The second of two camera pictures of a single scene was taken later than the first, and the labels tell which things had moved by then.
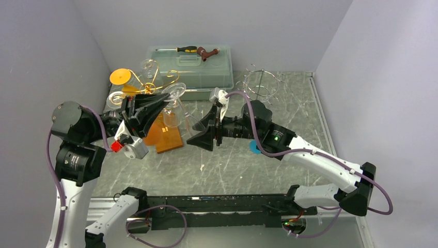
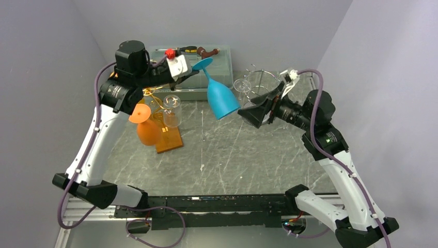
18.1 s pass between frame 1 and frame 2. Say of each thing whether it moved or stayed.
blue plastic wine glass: moved
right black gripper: moved
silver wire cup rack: stayed
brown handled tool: stayed
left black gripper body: moved
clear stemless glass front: stayed
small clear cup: moved
